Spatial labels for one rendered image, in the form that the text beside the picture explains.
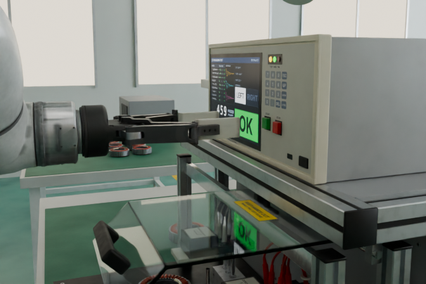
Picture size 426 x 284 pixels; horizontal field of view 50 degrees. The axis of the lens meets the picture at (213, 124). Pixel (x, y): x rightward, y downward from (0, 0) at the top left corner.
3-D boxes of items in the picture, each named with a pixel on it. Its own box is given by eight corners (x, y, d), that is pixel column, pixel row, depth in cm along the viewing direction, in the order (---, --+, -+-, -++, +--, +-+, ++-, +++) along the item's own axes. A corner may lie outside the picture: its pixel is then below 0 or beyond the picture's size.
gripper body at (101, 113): (78, 151, 69) (139, 148, 72) (82, 163, 61) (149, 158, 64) (75, 103, 68) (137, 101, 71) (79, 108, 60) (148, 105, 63)
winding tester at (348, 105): (313, 185, 62) (318, 33, 60) (208, 135, 103) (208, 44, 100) (515, 163, 76) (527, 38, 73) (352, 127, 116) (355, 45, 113)
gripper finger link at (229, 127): (193, 119, 66) (195, 120, 65) (238, 116, 68) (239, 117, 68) (194, 139, 66) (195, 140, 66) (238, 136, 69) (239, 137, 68)
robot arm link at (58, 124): (37, 174, 59) (84, 169, 61) (33, 104, 58) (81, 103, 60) (38, 160, 68) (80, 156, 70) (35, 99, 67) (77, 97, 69)
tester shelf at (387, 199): (343, 250, 52) (345, 212, 51) (180, 146, 115) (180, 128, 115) (595, 208, 67) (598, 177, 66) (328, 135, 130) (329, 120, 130)
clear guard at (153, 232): (114, 326, 48) (113, 274, 47) (92, 242, 71) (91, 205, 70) (367, 277, 59) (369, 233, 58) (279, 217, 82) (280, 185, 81)
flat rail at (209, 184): (322, 286, 55) (324, 263, 55) (181, 170, 113) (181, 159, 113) (331, 284, 56) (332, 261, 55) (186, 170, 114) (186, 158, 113)
